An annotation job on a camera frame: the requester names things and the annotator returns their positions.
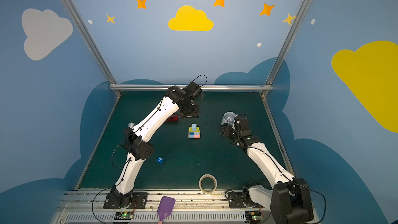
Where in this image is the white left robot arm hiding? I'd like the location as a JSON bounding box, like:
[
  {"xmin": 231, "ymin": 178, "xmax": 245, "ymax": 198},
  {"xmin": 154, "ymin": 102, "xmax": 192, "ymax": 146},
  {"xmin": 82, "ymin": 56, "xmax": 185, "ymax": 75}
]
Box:
[{"xmin": 104, "ymin": 82, "xmax": 202, "ymax": 209}]

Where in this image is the left side frame rail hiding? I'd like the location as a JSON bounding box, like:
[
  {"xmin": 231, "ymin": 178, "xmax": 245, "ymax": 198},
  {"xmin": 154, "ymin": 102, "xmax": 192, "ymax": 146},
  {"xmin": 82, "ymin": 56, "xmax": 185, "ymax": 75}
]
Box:
[{"xmin": 66, "ymin": 92, "xmax": 120, "ymax": 190}]

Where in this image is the blue number seven cube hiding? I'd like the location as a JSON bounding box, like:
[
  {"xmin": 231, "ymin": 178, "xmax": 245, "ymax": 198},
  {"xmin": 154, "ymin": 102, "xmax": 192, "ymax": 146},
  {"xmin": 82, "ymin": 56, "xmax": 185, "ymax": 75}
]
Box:
[{"xmin": 157, "ymin": 157, "xmax": 164, "ymax": 164}]

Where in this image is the roll of tape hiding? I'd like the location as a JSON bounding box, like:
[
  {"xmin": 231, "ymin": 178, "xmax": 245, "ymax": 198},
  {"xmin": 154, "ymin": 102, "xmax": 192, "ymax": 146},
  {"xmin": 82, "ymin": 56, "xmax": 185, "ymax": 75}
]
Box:
[{"xmin": 199, "ymin": 174, "xmax": 218, "ymax": 195}]

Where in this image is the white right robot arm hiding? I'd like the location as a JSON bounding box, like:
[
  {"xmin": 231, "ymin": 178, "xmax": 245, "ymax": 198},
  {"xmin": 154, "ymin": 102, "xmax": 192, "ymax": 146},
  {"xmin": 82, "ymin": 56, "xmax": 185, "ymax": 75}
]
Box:
[{"xmin": 220, "ymin": 112, "xmax": 314, "ymax": 224}]

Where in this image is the aluminium corner post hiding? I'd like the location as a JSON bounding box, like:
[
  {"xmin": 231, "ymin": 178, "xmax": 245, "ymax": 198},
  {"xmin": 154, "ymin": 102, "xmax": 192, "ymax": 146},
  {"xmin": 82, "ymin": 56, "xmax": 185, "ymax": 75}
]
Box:
[
  {"xmin": 61, "ymin": 0, "xmax": 117, "ymax": 86},
  {"xmin": 261, "ymin": 0, "xmax": 313, "ymax": 99}
]

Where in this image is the front aluminium rail bed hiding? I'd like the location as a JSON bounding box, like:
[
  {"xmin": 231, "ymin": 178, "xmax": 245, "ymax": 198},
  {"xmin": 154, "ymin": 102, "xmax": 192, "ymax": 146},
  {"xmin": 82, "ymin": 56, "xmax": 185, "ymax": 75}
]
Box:
[{"xmin": 51, "ymin": 188, "xmax": 321, "ymax": 224}]

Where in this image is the aluminium back frame rail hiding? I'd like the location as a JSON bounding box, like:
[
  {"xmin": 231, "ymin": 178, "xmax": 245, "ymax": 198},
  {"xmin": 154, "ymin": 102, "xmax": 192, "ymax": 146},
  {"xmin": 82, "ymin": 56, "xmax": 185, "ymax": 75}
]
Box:
[{"xmin": 110, "ymin": 84, "xmax": 273, "ymax": 91}]

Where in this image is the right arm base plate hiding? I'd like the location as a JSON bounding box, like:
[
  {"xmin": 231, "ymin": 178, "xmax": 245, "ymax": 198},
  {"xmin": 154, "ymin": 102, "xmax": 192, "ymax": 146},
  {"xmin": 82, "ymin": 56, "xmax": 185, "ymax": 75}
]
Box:
[{"xmin": 225, "ymin": 191, "xmax": 261, "ymax": 208}]

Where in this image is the aluminium right corner post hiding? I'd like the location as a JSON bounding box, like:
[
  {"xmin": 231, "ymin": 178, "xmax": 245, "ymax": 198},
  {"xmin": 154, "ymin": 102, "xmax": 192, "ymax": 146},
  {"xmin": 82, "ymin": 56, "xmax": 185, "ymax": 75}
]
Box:
[{"xmin": 261, "ymin": 0, "xmax": 313, "ymax": 99}]

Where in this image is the right side frame rail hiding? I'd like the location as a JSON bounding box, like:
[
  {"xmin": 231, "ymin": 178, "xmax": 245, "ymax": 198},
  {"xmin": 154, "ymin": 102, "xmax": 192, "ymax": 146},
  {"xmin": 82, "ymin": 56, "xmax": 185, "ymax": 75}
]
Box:
[{"xmin": 261, "ymin": 95, "xmax": 295, "ymax": 175}]

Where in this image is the lime green wooden block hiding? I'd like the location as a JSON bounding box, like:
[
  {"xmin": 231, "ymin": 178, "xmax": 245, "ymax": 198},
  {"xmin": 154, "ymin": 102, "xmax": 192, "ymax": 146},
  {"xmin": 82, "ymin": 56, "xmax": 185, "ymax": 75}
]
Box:
[{"xmin": 189, "ymin": 126, "xmax": 200, "ymax": 133}]

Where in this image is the aluminium left corner post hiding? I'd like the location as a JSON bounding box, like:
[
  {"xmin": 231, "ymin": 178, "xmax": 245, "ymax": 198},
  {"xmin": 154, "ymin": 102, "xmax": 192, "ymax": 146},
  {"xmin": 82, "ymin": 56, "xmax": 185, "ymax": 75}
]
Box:
[{"xmin": 61, "ymin": 0, "xmax": 117, "ymax": 86}]

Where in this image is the purple plastic scoop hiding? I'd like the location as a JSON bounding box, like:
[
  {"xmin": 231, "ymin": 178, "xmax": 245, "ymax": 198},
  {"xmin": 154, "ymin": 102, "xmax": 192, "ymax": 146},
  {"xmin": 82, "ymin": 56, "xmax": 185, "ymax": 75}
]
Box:
[{"xmin": 157, "ymin": 196, "xmax": 176, "ymax": 224}]

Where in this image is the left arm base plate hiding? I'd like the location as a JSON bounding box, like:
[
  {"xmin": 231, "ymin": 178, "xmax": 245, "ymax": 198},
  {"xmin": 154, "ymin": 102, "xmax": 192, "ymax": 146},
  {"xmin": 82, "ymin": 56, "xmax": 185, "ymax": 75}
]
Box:
[{"xmin": 103, "ymin": 193, "xmax": 148, "ymax": 209}]

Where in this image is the translucent plastic mug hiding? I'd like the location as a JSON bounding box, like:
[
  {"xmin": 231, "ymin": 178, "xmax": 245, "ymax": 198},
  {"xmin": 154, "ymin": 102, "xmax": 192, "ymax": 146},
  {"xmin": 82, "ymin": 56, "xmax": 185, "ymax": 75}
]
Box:
[{"xmin": 221, "ymin": 112, "xmax": 237, "ymax": 126}]

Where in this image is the silver spray bottle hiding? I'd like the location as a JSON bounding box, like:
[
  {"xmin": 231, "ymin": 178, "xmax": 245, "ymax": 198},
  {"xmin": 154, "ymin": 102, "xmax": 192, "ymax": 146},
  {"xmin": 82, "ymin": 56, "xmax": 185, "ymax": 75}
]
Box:
[{"xmin": 128, "ymin": 122, "xmax": 135, "ymax": 129}]

